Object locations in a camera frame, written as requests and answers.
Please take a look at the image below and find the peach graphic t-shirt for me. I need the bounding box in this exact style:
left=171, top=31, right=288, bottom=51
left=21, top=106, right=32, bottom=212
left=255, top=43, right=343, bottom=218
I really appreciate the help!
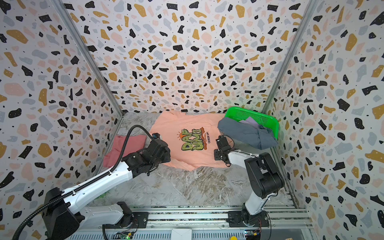
left=150, top=111, right=226, bottom=171

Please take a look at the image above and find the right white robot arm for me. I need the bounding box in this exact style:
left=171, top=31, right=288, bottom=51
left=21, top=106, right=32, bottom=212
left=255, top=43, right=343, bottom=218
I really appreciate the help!
left=214, top=136, right=285, bottom=228

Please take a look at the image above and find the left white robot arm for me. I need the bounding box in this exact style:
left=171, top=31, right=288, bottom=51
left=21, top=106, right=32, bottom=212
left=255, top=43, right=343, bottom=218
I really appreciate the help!
left=42, top=138, right=171, bottom=240

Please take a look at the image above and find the folded maroon t-shirt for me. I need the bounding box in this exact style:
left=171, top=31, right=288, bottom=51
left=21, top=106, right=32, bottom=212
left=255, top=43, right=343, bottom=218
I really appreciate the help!
left=103, top=135, right=147, bottom=168

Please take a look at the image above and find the lavender t-shirt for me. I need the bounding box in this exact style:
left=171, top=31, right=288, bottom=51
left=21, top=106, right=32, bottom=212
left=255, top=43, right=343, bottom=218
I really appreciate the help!
left=240, top=117, right=259, bottom=129

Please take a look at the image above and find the grey t-shirt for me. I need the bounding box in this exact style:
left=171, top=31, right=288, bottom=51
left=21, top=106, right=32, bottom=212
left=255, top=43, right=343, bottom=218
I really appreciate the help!
left=218, top=117, right=278, bottom=150

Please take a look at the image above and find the green plastic laundry basket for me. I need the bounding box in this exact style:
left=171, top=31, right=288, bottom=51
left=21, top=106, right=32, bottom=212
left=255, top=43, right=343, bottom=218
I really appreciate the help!
left=225, top=107, right=279, bottom=139

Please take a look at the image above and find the right circuit board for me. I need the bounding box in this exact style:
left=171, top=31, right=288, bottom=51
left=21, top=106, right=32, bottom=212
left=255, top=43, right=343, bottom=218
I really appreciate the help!
left=245, top=230, right=262, bottom=240

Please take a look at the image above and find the left green circuit board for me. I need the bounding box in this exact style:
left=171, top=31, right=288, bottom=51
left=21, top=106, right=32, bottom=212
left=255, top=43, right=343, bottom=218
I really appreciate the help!
left=113, top=232, right=134, bottom=240

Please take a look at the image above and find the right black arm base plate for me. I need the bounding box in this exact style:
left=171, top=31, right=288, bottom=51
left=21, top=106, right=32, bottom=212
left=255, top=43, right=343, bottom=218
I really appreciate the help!
left=226, top=210, right=270, bottom=228

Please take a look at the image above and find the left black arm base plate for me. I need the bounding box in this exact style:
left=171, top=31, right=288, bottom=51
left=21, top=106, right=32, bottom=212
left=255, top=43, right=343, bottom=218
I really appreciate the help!
left=105, top=212, right=149, bottom=230

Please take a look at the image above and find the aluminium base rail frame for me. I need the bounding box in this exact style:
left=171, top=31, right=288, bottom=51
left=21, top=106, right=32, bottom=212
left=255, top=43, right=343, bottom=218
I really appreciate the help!
left=70, top=205, right=317, bottom=240

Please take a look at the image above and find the white centre bracket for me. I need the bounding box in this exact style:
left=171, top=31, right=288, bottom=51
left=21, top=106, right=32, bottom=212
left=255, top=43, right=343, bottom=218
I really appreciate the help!
left=171, top=229, right=193, bottom=240

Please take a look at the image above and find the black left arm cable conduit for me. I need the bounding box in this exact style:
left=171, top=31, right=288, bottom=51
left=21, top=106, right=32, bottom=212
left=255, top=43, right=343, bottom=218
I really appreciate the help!
left=11, top=124, right=154, bottom=240

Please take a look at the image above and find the left aluminium corner post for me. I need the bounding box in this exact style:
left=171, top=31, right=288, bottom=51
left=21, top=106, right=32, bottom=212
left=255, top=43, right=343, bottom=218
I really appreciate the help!
left=51, top=1, right=124, bottom=117

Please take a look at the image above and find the aluminium corner post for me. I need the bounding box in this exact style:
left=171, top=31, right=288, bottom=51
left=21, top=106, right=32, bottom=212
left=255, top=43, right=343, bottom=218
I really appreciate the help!
left=262, top=0, right=318, bottom=114
left=51, top=1, right=124, bottom=117

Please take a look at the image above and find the right aluminium corner post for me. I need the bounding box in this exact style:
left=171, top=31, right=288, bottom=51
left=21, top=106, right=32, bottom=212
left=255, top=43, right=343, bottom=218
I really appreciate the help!
left=262, top=0, right=318, bottom=114

